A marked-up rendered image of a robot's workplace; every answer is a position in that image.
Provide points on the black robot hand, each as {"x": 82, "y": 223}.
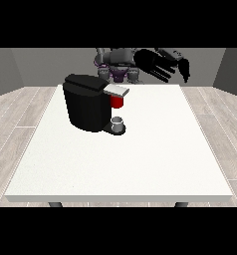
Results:
{"x": 148, "y": 61}

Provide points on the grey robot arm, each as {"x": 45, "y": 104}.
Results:
{"x": 172, "y": 53}

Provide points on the pale grey machine lid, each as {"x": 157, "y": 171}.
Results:
{"x": 116, "y": 90}

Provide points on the red pod holder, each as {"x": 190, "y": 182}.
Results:
{"x": 116, "y": 101}

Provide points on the black coffee machine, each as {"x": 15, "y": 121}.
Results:
{"x": 85, "y": 106}

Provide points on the grey robot trunk purple rings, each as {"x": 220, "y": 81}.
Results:
{"x": 118, "y": 58}

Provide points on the small grey cup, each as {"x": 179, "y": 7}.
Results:
{"x": 117, "y": 124}

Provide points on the dark table leg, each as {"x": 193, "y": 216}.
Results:
{"x": 182, "y": 204}
{"x": 55, "y": 204}

